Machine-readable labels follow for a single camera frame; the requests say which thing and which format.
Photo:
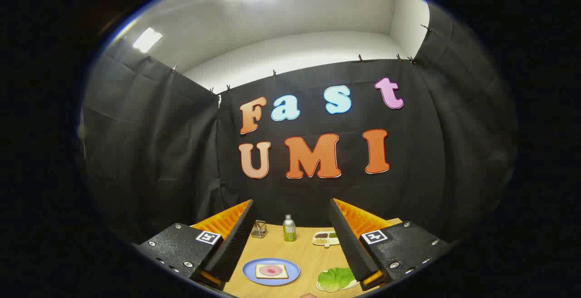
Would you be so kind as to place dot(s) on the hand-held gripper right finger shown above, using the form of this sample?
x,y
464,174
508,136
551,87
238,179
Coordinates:
x,y
347,239

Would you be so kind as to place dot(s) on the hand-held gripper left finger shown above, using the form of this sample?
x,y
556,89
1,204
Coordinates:
x,y
236,239

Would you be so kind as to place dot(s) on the green lettuce leaf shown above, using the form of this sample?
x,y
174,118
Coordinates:
x,y
335,278

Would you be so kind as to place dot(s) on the white divided dish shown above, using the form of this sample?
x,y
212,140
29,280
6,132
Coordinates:
x,y
325,242

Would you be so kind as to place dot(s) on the blue round plate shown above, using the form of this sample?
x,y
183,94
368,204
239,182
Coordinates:
x,y
248,271

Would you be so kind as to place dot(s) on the white bread slice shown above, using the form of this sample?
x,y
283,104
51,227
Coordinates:
x,y
258,275

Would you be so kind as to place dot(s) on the white square plate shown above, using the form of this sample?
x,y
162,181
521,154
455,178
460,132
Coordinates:
x,y
350,285

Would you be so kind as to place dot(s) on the pink ham slice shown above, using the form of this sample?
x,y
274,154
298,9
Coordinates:
x,y
271,270

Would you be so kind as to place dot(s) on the silver bottle with green label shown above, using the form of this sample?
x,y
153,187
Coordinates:
x,y
289,230

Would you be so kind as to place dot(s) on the ceiling light panel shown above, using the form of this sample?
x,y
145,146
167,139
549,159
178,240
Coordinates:
x,y
147,40

